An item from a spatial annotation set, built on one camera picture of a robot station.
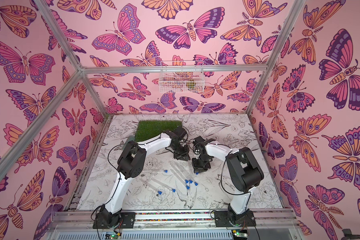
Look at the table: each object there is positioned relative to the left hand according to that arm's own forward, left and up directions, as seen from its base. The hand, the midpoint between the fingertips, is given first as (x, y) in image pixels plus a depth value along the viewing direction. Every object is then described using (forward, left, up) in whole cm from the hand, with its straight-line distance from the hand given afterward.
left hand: (193, 159), depth 93 cm
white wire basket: (+42, +7, +31) cm, 53 cm away
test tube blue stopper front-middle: (-15, +17, -3) cm, 23 cm away
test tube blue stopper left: (-7, +17, -2) cm, 19 cm away
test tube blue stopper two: (-9, +8, -3) cm, 12 cm away
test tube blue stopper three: (-8, +4, -3) cm, 9 cm away
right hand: (-6, -2, -2) cm, 7 cm away
